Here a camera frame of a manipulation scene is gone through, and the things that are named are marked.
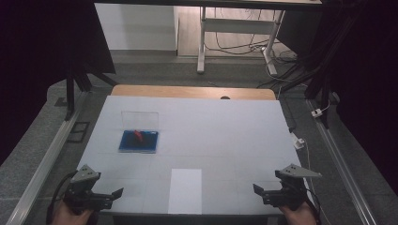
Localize dark curtain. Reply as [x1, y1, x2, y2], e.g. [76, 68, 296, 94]
[278, 0, 398, 196]
[0, 0, 117, 167]

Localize person's left hand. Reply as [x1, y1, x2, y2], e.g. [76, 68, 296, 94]
[51, 200, 96, 225]

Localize white cabinet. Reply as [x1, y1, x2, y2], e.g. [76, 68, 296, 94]
[94, 3, 180, 52]

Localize white paper sheet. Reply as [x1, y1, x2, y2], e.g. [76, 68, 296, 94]
[167, 168, 203, 216]

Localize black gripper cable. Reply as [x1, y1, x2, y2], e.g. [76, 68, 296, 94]
[46, 170, 78, 225]
[302, 178, 323, 225]

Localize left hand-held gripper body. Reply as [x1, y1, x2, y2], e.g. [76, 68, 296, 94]
[64, 164, 115, 216]

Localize aluminium floor rail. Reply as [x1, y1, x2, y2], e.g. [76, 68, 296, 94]
[5, 91, 90, 225]
[305, 98, 380, 225]

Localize white plug with cable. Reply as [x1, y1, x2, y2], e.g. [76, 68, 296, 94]
[292, 132, 311, 163]

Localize black metal stand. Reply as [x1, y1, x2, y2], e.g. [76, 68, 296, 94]
[63, 61, 119, 122]

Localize black floor cables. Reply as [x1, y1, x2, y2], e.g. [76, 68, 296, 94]
[204, 7, 299, 65]

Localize blue case with clear lid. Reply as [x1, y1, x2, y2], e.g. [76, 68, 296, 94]
[118, 110, 160, 155]

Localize white table cover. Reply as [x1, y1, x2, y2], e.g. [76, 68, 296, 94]
[76, 95, 311, 218]

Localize person's right hand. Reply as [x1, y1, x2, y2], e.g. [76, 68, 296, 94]
[278, 201, 319, 225]

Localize white desk frame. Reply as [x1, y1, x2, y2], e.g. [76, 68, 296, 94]
[196, 6, 286, 77]

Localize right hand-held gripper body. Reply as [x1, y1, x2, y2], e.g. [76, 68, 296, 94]
[261, 163, 323, 212]

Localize black floor frame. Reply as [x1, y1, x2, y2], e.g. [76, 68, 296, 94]
[66, 121, 91, 144]

